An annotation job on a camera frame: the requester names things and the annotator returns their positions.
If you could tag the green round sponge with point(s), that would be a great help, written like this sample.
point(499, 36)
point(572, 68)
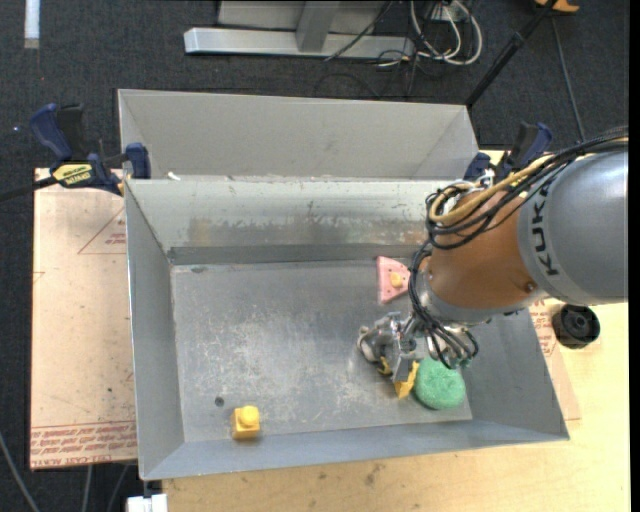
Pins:
point(440, 384)

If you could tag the yellow square block with peg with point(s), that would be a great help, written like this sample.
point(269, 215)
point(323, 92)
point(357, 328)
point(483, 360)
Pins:
point(246, 424)

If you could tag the yellow toy block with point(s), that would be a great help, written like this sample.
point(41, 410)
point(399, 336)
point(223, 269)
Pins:
point(408, 386)

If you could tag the grey metal bin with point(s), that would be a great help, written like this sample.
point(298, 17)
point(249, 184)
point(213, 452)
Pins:
point(280, 320)

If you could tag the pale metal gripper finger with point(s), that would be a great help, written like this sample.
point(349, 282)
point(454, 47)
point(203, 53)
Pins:
point(403, 369)

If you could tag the black round wheel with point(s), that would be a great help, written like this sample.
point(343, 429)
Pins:
point(576, 325)

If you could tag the brown cardboard board, red print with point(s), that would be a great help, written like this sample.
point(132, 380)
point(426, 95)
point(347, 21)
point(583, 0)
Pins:
point(80, 320)

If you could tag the pink triangle block, yellow peg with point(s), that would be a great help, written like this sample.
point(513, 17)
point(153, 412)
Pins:
point(389, 285)

